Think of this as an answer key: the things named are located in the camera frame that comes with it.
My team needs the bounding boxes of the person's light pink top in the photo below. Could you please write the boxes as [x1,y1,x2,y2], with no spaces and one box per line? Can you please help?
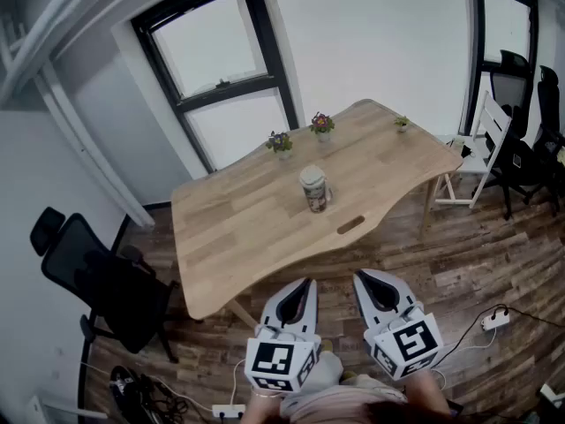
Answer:
[280,372,411,424]

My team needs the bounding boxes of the person's grey trousers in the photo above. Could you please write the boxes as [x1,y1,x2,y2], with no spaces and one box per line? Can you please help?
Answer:
[303,350,344,399]

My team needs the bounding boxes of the person's left forearm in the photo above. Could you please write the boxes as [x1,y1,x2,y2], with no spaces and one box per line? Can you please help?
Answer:
[240,386,284,424]

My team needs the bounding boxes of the white vertical wall pipe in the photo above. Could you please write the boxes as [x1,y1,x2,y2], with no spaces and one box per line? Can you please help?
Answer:
[34,62,156,231]

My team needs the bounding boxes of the white cable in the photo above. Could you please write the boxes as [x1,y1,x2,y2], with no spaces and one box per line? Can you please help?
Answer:
[230,359,248,408]

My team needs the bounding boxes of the pink flower potted plant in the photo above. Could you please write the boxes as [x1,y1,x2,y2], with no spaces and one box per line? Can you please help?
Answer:
[308,111,336,143]

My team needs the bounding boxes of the black framed casement window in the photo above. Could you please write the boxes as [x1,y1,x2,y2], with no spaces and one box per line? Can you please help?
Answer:
[130,0,302,175]

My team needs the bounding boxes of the jar with white lid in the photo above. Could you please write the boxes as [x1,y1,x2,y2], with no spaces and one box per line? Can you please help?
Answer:
[301,181,333,215]

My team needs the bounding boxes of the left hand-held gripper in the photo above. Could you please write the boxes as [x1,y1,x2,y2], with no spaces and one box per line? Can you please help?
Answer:
[244,277,322,393]

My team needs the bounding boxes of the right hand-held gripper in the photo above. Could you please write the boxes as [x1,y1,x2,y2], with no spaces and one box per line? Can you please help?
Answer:
[352,268,444,382]

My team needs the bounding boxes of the black mesh office chair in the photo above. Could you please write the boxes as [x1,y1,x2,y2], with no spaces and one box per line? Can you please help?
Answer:
[531,64,565,216]
[29,206,204,366]
[470,49,558,221]

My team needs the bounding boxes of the wooden table leg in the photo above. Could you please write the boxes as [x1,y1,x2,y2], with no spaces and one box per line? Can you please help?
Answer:
[226,296,260,330]

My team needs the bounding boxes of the narrow black framed window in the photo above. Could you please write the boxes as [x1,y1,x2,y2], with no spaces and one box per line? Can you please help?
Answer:
[458,0,541,137]

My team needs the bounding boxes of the white power strip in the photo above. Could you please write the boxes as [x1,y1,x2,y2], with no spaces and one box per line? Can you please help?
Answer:
[211,403,247,420]
[480,307,511,332]

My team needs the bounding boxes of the purple flower potted plant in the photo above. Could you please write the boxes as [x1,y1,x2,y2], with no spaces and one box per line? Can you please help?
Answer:
[265,130,294,161]

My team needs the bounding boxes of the person's right forearm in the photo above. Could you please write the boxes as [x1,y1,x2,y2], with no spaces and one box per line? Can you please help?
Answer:
[403,368,452,420]

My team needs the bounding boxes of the white wooden chair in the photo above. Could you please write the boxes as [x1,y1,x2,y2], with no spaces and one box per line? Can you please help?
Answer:
[433,89,514,210]

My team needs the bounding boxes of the black power cable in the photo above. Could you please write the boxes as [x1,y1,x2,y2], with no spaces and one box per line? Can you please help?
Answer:
[440,303,565,362]

